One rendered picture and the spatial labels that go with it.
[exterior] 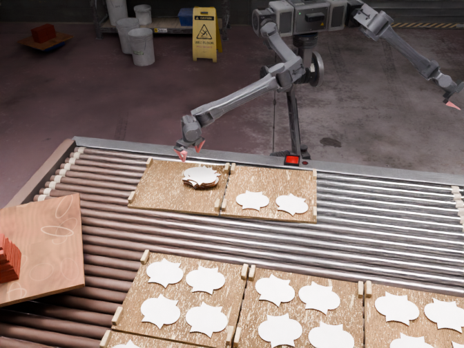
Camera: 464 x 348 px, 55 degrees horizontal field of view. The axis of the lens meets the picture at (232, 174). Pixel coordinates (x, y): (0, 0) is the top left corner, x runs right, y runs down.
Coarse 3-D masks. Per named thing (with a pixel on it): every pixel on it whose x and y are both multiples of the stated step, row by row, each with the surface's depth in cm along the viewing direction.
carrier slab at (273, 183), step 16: (240, 176) 214; (256, 176) 214; (272, 176) 213; (288, 176) 213; (304, 176) 213; (240, 192) 204; (256, 192) 204; (272, 192) 204; (288, 192) 204; (304, 192) 204; (240, 208) 196; (272, 208) 196
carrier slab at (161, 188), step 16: (160, 160) 225; (144, 176) 215; (160, 176) 215; (176, 176) 215; (224, 176) 214; (144, 192) 206; (160, 192) 206; (176, 192) 205; (192, 192) 205; (208, 192) 205; (144, 208) 198; (160, 208) 197; (176, 208) 197; (192, 208) 197; (208, 208) 196
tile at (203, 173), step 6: (192, 168) 210; (198, 168) 210; (204, 168) 210; (192, 174) 207; (198, 174) 207; (204, 174) 207; (210, 174) 206; (192, 180) 204; (198, 180) 203; (204, 180) 203; (210, 180) 203
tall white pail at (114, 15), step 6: (108, 0) 588; (114, 0) 586; (120, 0) 589; (108, 6) 594; (114, 6) 591; (120, 6) 593; (126, 6) 604; (108, 12) 602; (114, 12) 596; (120, 12) 598; (126, 12) 606; (114, 18) 601; (120, 18) 602; (114, 24) 607
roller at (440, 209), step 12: (60, 168) 227; (72, 168) 225; (84, 168) 224; (96, 168) 224; (108, 168) 223; (372, 204) 201; (384, 204) 200; (396, 204) 199; (408, 204) 198; (420, 204) 198
